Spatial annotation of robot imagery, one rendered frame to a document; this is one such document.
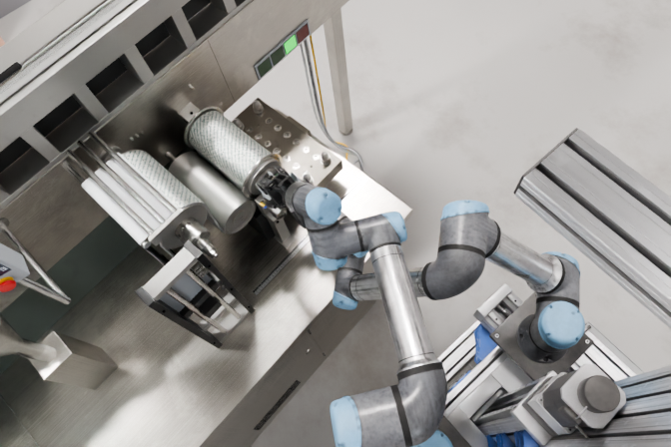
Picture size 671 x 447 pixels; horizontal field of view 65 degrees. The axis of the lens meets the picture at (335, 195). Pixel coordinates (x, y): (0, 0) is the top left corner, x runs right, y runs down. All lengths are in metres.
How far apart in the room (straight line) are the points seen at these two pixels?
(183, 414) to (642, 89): 2.85
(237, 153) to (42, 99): 0.48
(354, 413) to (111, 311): 1.04
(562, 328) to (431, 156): 1.56
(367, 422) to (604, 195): 0.66
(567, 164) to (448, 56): 2.75
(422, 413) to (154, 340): 0.99
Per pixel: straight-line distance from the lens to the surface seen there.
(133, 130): 1.57
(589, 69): 3.44
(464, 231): 1.31
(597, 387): 1.03
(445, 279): 1.30
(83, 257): 1.80
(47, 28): 0.85
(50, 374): 1.63
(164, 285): 1.24
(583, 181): 0.61
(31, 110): 1.38
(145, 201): 1.32
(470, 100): 3.15
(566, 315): 1.61
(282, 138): 1.81
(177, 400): 1.75
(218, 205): 1.51
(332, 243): 1.19
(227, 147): 1.49
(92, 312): 1.92
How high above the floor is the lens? 2.54
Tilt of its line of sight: 64 degrees down
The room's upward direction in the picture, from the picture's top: 11 degrees counter-clockwise
